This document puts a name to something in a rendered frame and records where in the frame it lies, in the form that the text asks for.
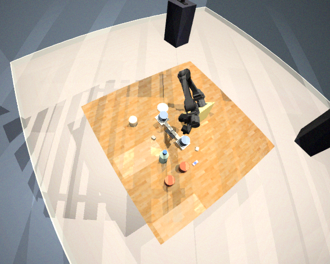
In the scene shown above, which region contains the beige cylinder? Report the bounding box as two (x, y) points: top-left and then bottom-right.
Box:
(129, 116), (138, 127)

